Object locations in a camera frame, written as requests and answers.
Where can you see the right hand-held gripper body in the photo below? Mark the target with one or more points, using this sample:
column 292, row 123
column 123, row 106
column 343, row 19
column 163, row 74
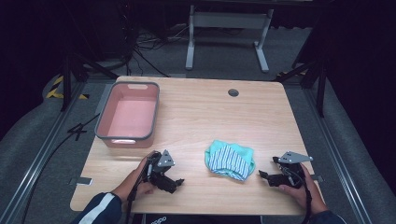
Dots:
column 288, row 179

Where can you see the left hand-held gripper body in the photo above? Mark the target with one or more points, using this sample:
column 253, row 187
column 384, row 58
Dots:
column 162, row 182

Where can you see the person's right hand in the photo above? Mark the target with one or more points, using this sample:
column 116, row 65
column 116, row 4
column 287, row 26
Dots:
column 306, row 196

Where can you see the person's left hand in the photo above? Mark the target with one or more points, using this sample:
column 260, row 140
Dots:
column 132, row 185

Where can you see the grey tape piece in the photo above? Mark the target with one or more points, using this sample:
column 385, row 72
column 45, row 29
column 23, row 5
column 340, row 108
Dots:
column 82, row 180
column 318, row 178

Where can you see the teal striped cloth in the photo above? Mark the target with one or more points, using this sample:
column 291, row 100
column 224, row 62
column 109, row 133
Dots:
column 229, row 160

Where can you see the person's dark clothing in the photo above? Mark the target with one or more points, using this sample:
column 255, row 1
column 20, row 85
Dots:
column 199, row 219

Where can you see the pink basin with grey rim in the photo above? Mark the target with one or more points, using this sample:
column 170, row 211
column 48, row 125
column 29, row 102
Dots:
column 132, row 116

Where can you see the black tripod stand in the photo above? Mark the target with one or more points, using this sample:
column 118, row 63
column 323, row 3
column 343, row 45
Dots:
column 320, row 81
column 67, row 81

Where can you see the black tape cross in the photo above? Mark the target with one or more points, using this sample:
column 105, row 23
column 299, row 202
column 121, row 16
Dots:
column 77, row 130

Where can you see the yellow black hazard tape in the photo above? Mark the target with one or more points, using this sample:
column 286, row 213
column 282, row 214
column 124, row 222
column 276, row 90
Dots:
column 54, row 91

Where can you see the aluminium floor rail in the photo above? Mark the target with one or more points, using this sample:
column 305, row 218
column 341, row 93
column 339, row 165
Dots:
column 37, row 155
column 337, row 155

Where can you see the grey metal desk frame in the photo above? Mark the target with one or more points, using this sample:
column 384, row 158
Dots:
column 229, row 20

